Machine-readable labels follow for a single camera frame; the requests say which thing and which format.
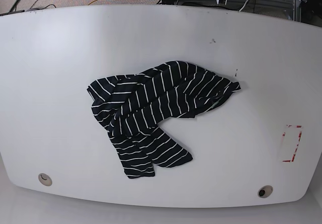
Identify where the navy white striped t-shirt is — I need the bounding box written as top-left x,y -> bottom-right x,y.
87,61 -> 240,179

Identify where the right table grommet hole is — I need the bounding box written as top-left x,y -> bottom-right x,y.
258,185 -> 273,198

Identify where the table grommet hole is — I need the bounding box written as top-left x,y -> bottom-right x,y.
258,185 -> 273,198
38,173 -> 52,186

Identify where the red tape rectangle marking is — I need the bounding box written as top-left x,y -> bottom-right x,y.
278,125 -> 303,163

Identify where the left table grommet hole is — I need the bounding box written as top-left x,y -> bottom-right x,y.
38,173 -> 52,186

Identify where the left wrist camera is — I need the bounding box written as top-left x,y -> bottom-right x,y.
216,0 -> 227,5

